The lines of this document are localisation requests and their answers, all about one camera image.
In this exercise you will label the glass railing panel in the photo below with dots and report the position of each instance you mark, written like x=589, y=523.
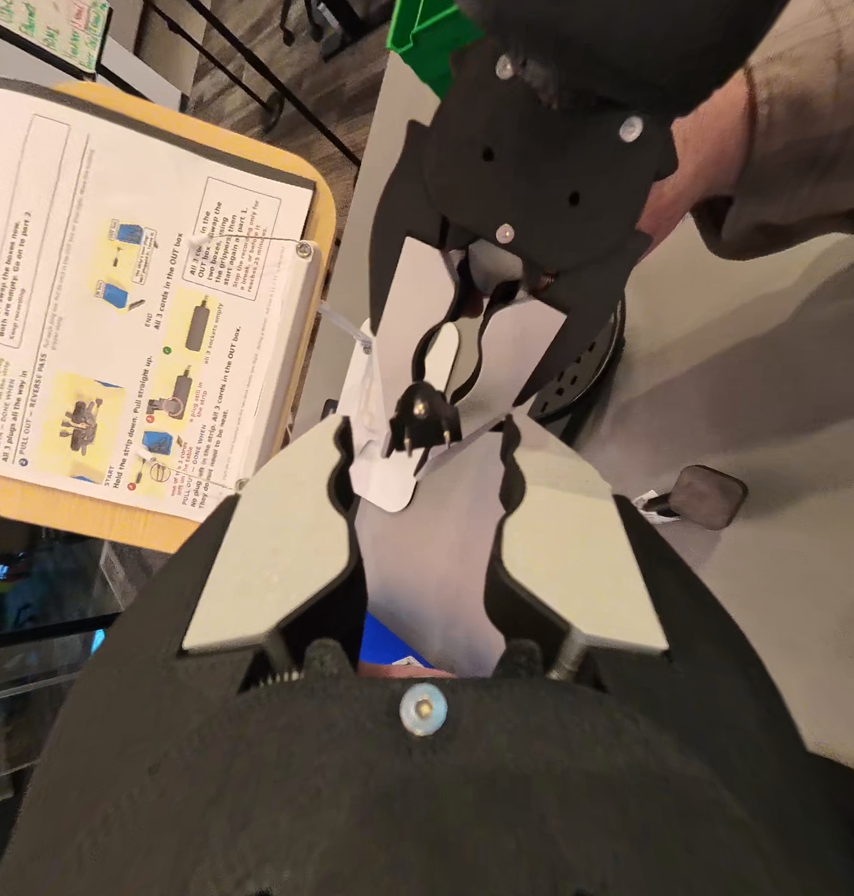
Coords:
x=49, y=665

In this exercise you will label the person's right hand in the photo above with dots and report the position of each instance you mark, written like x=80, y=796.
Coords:
x=707, y=154

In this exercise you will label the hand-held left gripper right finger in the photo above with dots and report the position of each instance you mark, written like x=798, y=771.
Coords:
x=581, y=560

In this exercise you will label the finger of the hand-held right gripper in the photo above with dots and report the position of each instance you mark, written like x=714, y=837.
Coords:
x=416, y=287
x=525, y=343

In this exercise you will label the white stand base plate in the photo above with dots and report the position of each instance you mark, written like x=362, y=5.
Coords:
x=385, y=483

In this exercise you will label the green plastic bin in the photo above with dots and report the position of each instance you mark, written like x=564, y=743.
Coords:
x=420, y=35

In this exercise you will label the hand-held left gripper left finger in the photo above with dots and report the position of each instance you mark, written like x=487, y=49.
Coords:
x=280, y=560

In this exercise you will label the black flat strip plug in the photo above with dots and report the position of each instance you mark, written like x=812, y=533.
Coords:
x=707, y=497

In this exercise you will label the wooden document board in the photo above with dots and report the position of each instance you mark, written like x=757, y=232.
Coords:
x=84, y=519

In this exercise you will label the black power strip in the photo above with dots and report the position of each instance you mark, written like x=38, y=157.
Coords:
x=574, y=378

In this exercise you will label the blue plastic bin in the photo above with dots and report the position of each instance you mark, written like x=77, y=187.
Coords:
x=381, y=640

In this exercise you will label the black power plug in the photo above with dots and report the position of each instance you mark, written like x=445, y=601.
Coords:
x=420, y=413

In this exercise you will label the whiteboard with handwriting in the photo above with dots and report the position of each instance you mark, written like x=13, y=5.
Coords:
x=42, y=28

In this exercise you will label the person's right forearm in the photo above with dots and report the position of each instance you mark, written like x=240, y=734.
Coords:
x=805, y=140

